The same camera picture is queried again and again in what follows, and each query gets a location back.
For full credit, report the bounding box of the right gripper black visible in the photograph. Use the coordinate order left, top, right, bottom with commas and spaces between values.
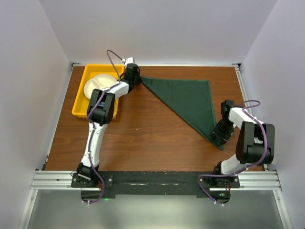
210, 119, 235, 145

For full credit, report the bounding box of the dark green cloth napkin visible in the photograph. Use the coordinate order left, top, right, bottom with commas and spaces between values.
142, 77, 224, 150

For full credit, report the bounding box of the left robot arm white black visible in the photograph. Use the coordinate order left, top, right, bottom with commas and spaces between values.
73, 63, 141, 187

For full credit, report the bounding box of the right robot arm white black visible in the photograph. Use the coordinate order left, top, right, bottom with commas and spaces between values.
201, 100, 275, 187

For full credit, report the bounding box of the white divided plate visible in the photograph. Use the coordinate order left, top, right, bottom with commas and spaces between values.
84, 74, 117, 99

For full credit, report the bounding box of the yellow plastic bin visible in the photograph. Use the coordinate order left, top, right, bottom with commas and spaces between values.
72, 64, 125, 118

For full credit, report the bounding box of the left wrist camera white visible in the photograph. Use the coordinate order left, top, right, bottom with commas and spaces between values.
121, 57, 135, 65

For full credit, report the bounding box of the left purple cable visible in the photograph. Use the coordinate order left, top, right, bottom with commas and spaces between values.
81, 49, 126, 204

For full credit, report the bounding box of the purple cable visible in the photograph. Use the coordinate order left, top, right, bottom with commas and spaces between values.
81, 49, 126, 204
197, 100, 268, 203

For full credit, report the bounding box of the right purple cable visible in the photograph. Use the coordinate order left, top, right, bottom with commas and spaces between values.
197, 100, 268, 203

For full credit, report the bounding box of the aluminium table frame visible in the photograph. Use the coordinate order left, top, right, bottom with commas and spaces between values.
20, 67, 291, 229

